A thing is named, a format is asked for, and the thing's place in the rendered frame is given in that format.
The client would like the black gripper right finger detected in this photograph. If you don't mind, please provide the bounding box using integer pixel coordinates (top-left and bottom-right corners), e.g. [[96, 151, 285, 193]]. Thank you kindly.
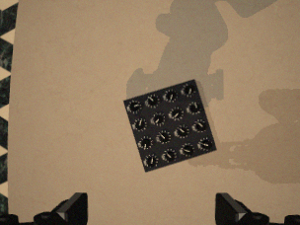
[[215, 192, 300, 225]]

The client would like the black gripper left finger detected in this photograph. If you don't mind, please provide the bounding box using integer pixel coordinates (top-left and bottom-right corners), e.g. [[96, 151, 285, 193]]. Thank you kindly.
[[0, 192, 88, 225]]

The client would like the black knob box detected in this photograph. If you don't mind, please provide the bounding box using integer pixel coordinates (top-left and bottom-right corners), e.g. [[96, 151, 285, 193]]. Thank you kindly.
[[123, 79, 217, 173]]

